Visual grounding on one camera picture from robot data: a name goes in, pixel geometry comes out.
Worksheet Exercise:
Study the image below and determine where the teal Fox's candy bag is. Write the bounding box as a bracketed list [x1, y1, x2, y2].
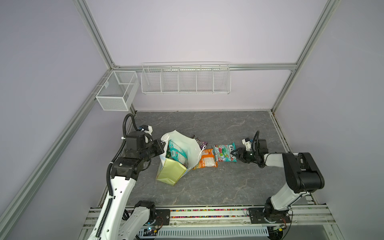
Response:
[166, 140, 188, 168]

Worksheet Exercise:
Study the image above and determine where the Fox's mint blossom candy bag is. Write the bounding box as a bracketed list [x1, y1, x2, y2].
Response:
[213, 143, 237, 163]

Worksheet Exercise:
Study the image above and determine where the illustrated paper gift bag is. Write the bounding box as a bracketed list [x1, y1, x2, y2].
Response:
[156, 131, 204, 186]

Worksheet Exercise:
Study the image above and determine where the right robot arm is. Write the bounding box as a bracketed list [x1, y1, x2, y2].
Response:
[231, 131, 325, 223]

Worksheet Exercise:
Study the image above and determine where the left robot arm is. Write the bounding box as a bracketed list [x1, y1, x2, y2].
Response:
[89, 114, 166, 240]

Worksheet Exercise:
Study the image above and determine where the orange Fox's candy bag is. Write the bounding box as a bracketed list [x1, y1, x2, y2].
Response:
[193, 149, 218, 170]

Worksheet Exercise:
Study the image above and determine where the purple M&M's packet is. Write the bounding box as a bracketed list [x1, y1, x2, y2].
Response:
[192, 135, 208, 150]

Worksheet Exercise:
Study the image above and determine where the white mesh box basket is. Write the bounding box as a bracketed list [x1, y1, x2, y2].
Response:
[96, 71, 140, 112]

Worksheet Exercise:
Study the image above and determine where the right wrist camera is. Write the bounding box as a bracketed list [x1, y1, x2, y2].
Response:
[242, 138, 253, 152]

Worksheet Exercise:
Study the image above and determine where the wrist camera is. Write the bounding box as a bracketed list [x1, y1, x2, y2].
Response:
[139, 125, 153, 142]
[242, 138, 253, 152]

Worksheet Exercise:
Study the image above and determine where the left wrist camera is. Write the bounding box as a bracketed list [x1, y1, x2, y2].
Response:
[139, 125, 153, 142]

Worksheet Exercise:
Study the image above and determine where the long white wire basket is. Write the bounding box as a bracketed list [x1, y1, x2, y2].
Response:
[141, 62, 232, 95]

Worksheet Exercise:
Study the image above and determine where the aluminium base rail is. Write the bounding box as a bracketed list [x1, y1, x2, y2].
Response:
[77, 203, 337, 240]

